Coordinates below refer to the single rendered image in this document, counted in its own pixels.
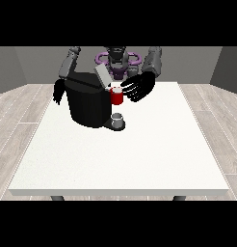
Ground red pod holder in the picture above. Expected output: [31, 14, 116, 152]
[109, 86, 124, 106]

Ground black coffee machine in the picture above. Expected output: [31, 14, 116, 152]
[64, 71, 127, 132]

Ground pale grey machine lid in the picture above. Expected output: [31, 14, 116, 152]
[93, 63, 113, 89]

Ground small grey cup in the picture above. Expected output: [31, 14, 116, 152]
[110, 112, 125, 129]

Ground grey robot trunk purple rings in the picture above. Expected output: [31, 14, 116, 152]
[94, 46, 144, 81]

